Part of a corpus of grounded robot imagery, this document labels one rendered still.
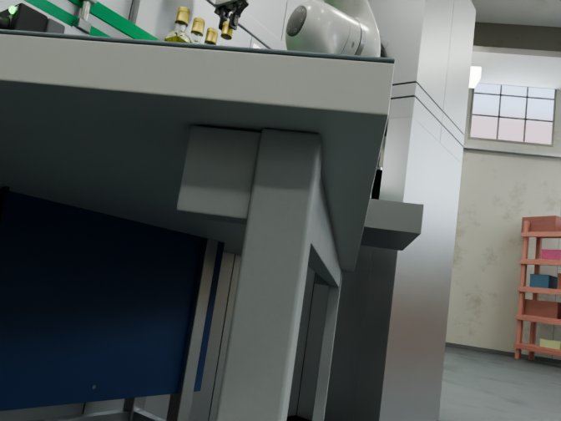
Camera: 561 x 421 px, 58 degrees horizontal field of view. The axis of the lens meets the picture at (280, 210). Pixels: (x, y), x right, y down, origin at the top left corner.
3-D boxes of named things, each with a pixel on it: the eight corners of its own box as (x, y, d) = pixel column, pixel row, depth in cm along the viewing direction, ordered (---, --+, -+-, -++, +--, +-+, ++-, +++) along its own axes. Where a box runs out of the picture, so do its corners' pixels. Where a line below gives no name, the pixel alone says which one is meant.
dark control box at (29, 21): (32, 78, 91) (42, 34, 92) (56, 71, 86) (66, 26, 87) (-15, 57, 84) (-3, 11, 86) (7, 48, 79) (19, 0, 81)
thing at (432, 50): (396, 165, 290) (411, 22, 304) (462, 163, 268) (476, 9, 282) (336, 123, 235) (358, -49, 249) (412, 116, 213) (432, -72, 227)
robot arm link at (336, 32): (366, 122, 109) (377, 18, 112) (301, 95, 98) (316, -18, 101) (328, 129, 119) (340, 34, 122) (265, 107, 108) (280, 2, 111)
